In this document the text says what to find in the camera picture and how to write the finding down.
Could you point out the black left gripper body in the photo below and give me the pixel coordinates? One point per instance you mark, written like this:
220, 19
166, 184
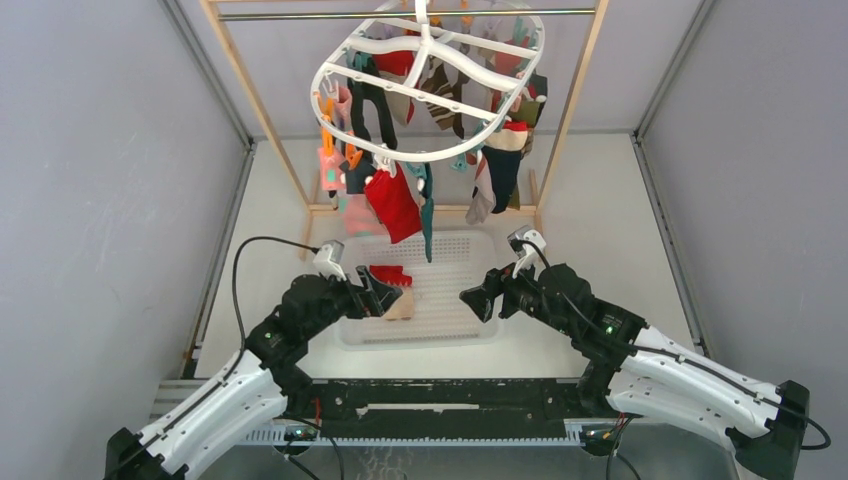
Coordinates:
341, 299

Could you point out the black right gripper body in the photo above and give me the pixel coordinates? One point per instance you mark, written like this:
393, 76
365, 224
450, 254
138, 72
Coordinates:
520, 293

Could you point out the grey mauve sock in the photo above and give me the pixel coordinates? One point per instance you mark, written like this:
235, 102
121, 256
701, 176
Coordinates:
483, 197

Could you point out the dark teal sock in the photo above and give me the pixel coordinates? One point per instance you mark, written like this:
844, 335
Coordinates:
424, 179

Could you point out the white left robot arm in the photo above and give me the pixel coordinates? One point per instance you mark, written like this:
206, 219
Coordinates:
256, 385

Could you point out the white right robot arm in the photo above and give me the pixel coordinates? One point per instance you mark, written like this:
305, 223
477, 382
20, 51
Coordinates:
633, 368

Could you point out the white round clip hanger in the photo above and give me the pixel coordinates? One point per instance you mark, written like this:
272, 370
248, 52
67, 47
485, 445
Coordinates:
464, 65

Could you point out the white plastic basket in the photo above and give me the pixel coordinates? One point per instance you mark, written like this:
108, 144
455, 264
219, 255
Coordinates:
460, 260

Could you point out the red hanging sock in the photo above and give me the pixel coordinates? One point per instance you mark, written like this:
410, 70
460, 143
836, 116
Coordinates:
392, 202

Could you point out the navy blue sock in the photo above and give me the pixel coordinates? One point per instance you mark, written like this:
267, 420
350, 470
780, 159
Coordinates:
356, 176

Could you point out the pink patterned sock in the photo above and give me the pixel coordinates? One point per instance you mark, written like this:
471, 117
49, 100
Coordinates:
358, 217

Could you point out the navy sock striped cuff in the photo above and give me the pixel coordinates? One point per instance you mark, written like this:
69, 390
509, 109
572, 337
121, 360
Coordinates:
503, 153

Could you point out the brown striped sock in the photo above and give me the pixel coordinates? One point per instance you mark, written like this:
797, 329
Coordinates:
438, 82

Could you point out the metal hanging rod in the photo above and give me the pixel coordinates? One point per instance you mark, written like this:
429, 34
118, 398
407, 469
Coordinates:
250, 17

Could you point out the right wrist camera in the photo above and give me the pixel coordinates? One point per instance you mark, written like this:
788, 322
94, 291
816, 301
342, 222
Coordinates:
528, 244

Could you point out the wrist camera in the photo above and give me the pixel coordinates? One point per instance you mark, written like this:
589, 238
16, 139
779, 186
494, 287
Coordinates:
528, 244
328, 260

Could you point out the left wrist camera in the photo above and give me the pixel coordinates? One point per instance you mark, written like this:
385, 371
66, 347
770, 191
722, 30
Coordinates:
328, 260

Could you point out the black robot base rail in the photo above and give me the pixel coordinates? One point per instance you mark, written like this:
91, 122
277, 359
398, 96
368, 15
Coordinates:
526, 409

